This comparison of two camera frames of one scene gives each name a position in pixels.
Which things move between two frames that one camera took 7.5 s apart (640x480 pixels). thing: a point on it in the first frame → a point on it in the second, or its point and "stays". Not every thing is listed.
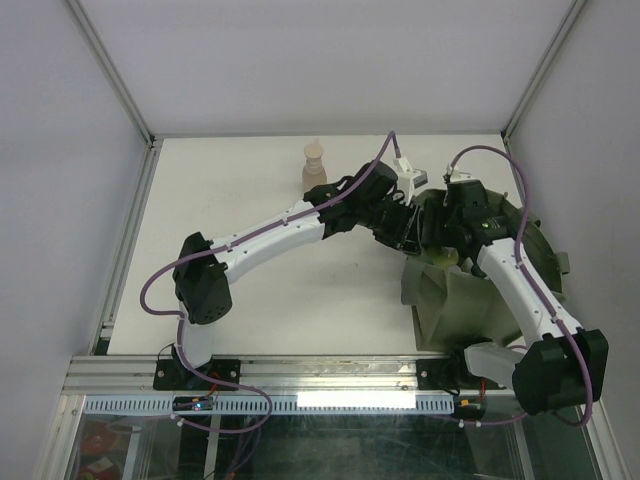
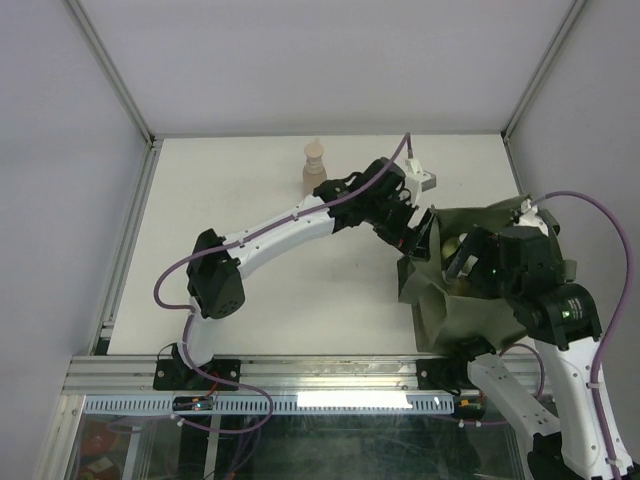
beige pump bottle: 313,175 stays
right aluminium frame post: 539,73 stays
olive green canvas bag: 450,300 stays
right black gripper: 437,235 → 484,248
